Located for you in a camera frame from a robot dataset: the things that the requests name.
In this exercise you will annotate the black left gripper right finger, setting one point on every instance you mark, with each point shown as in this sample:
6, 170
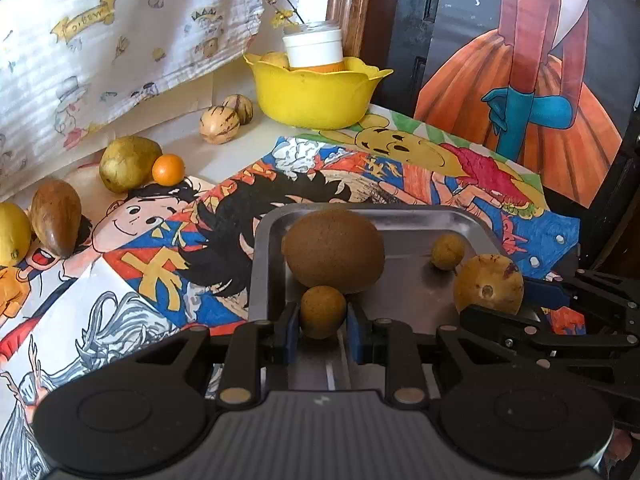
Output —
359, 335

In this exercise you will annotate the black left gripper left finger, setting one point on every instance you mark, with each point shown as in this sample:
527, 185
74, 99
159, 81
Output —
285, 335

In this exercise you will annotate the large brown kiwi fruit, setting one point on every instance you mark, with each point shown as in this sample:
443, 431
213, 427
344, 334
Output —
334, 247

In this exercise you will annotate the small brown round fruit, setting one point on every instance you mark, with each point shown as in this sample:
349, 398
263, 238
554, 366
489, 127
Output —
448, 251

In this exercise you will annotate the yellow-brown spotted fruit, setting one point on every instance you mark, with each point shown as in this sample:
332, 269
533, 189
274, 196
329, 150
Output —
490, 281

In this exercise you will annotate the metal tray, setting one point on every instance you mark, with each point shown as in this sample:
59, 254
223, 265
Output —
409, 290

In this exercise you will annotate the colourful cartoon drawing mat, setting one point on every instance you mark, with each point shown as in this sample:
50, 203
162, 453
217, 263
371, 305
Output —
162, 257

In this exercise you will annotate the small orange tangerine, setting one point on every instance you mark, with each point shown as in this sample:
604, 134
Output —
168, 170

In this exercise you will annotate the green-yellow round fruit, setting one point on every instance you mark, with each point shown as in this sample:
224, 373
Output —
127, 163

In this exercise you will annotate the yellow plastic bowl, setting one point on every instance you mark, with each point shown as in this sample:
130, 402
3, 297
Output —
316, 101

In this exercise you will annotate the brown avocado-shaped fruit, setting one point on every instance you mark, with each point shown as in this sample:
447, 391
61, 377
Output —
56, 216

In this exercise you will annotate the yellow lemon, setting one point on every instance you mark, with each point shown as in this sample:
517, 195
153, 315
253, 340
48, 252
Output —
15, 234

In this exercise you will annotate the white and orange cup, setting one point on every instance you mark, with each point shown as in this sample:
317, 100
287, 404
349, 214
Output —
315, 46

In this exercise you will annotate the orange dress figure poster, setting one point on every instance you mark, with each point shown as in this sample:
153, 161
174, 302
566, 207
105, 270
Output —
519, 89

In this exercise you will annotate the cartoon print white curtain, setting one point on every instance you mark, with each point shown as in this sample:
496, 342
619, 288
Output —
74, 72

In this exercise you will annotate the brown wooden window frame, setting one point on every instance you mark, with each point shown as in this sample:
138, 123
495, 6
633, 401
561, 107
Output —
350, 5

